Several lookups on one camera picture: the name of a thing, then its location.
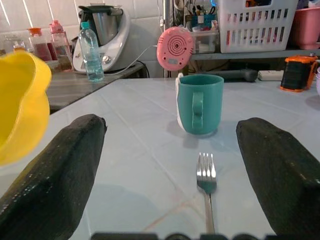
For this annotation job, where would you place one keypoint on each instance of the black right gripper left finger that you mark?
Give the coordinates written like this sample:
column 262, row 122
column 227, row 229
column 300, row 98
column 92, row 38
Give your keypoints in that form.
column 60, row 175

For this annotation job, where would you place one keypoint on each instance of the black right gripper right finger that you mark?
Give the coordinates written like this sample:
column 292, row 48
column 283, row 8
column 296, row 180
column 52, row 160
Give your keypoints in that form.
column 280, row 175

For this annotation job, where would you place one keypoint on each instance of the steel fork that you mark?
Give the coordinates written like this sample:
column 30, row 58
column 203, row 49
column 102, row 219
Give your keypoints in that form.
column 206, row 175

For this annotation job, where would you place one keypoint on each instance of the yellow plastic bowl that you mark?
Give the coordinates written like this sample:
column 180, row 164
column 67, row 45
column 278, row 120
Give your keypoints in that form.
column 22, row 105

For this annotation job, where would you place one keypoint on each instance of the teal ceramic mug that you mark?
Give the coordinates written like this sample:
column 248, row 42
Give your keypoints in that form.
column 208, row 105

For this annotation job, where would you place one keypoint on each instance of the white power strip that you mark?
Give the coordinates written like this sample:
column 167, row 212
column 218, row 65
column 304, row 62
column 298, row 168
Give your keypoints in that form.
column 270, row 75

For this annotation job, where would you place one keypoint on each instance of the orange black container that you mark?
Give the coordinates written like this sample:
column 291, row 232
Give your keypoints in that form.
column 297, row 73

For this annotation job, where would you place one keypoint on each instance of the clear blue water bottle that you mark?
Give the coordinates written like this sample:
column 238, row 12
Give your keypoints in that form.
column 91, row 57

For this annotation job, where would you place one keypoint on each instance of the orange lid jug red liquid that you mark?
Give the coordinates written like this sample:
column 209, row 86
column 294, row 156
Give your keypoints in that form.
column 40, row 46

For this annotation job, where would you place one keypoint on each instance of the pink water bottle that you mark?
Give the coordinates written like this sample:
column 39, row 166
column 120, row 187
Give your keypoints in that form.
column 60, row 42

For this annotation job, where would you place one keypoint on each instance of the white kitchen cooking machine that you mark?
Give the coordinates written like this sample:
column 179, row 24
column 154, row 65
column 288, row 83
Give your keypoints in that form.
column 110, row 35

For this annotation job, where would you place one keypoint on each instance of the white plastic basket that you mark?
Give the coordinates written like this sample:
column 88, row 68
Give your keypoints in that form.
column 257, row 27

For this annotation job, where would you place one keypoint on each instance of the pink plastic bucket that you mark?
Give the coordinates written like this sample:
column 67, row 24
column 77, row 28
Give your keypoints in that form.
column 305, row 27

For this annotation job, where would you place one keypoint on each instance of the clear plastic box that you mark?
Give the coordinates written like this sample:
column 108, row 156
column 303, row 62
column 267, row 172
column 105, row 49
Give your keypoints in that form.
column 205, row 42

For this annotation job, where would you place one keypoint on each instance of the pink round gadget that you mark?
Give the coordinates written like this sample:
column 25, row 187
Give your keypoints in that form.
column 175, row 47

